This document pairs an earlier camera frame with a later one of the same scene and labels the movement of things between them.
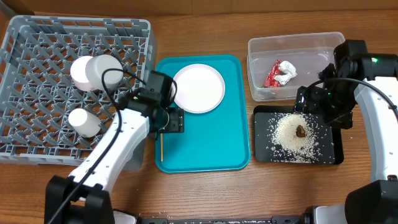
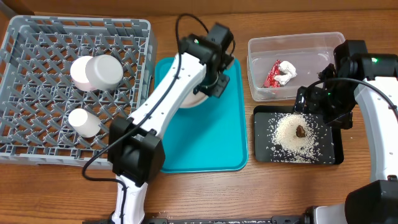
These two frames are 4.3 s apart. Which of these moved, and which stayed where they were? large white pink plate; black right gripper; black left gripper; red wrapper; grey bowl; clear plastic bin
Moved: large white pink plate; black left gripper
Stayed: grey bowl; black right gripper; red wrapper; clear plastic bin
